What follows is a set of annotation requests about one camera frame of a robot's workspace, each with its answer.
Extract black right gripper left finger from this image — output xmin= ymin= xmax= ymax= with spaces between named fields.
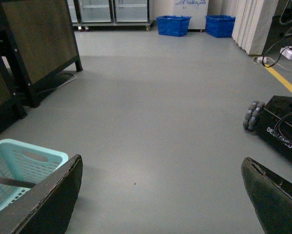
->
xmin=0 ymin=155 xmax=83 ymax=234

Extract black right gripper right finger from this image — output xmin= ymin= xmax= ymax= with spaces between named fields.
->
xmin=241 ymin=157 xmax=292 ymax=234

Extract light blue plastic basket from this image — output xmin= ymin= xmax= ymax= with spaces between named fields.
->
xmin=0 ymin=139 xmax=68 ymax=211

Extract grey mecanum wheel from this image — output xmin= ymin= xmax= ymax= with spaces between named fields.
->
xmin=243 ymin=100 xmax=265 ymax=132

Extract white power strip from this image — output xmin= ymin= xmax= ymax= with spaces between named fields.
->
xmin=253 ymin=56 xmax=268 ymax=64

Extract dark wooden display stand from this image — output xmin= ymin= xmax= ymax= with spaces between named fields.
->
xmin=0 ymin=0 xmax=82 ymax=134

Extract white folded partition panels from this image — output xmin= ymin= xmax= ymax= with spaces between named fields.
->
xmin=232 ymin=0 xmax=278 ymax=56

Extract blue crate right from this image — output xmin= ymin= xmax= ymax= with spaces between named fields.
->
xmin=205 ymin=15 xmax=235 ymax=38

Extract blue crate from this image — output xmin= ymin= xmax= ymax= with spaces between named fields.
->
xmin=205 ymin=15 xmax=235 ymax=38
xmin=156 ymin=16 xmax=192 ymax=37

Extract glass door refrigerator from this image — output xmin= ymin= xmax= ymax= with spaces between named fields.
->
xmin=67 ymin=0 xmax=155 ymax=31

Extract blue crate left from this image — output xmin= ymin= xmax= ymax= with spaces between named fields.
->
xmin=156 ymin=16 xmax=192 ymax=37

